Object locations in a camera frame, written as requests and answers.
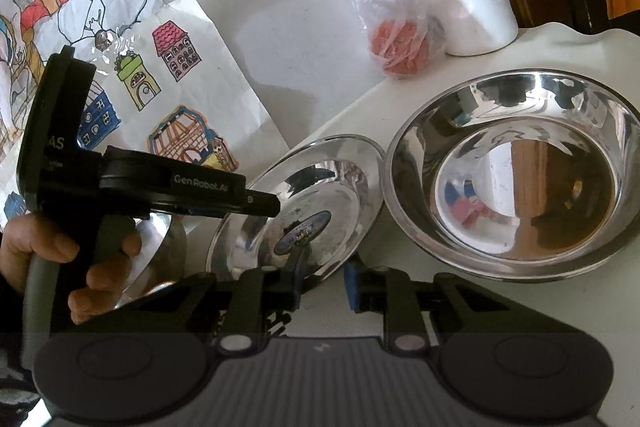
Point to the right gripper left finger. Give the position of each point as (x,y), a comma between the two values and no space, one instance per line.
(258,294)

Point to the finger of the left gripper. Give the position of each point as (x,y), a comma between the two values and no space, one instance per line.
(261,204)

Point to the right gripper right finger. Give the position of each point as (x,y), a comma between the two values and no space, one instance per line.
(390,293)

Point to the small steel plate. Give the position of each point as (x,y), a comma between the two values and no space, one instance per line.
(330,194)

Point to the large steel bowl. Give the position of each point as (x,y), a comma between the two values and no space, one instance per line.
(526,175)

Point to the person's left hand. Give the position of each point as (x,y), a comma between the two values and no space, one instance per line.
(31,236)

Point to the small steel bowl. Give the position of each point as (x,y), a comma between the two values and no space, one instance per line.
(161,259)

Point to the houses drawing paper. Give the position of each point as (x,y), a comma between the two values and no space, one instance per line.
(171,87)

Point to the red item in bag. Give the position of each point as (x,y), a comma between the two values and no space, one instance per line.
(399,47)

